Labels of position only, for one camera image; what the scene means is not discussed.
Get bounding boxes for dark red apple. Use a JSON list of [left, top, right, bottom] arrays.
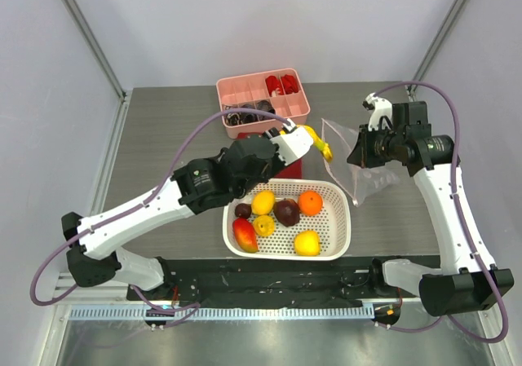
[[272, 199, 300, 227]]

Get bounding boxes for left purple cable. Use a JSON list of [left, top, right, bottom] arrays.
[[29, 111, 297, 329]]

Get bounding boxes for yellow lemon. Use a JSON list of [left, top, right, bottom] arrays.
[[250, 190, 276, 215]]

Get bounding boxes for dark grey rolled item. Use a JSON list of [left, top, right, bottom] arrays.
[[239, 104, 258, 124]]

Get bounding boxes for yellow banana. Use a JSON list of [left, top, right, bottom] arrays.
[[299, 125, 333, 162]]

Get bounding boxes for black white patterned item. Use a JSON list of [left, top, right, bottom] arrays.
[[223, 104, 241, 126]]

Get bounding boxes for right aluminium frame post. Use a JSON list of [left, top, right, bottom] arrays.
[[413, 0, 471, 81]]

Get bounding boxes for small yellow bumpy fruit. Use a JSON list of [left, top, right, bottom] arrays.
[[253, 215, 276, 237]]

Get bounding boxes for red yellow mango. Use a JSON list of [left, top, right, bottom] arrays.
[[232, 218, 259, 254]]

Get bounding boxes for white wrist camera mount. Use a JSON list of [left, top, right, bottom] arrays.
[[363, 93, 392, 130], [263, 118, 313, 166]]

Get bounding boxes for red item in organizer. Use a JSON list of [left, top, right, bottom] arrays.
[[280, 74, 299, 95], [265, 75, 284, 97]]

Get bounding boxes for clear zip top bag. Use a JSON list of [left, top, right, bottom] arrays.
[[321, 119, 400, 207]]

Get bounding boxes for aluminium frame post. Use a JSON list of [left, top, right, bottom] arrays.
[[413, 0, 471, 81], [62, 0, 126, 100]]

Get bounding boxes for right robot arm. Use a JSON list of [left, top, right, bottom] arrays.
[[347, 95, 514, 316]]

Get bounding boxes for small dark plum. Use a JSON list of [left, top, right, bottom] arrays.
[[234, 203, 252, 219]]

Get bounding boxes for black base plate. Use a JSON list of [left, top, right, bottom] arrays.
[[144, 257, 411, 310]]

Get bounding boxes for folded red cloth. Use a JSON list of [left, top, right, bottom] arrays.
[[236, 133, 303, 179]]

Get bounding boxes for white perforated plastic basket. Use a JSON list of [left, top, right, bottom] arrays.
[[222, 179, 352, 261]]

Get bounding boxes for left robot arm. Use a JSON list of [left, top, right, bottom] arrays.
[[61, 135, 284, 300]]

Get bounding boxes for pink divided organizer box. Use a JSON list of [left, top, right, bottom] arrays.
[[216, 68, 310, 139]]

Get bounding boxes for left aluminium frame post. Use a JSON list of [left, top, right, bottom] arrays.
[[62, 0, 126, 100]]

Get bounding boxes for orange fruit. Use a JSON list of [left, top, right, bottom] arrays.
[[298, 190, 323, 216]]

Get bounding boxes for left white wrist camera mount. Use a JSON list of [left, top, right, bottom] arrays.
[[263, 118, 313, 166]]

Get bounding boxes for dark brown rolled item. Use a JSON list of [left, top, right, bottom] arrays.
[[255, 99, 276, 121]]

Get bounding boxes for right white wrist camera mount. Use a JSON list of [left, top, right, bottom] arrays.
[[363, 93, 392, 130]]

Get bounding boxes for white slotted cable duct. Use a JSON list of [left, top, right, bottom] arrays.
[[69, 304, 374, 321]]

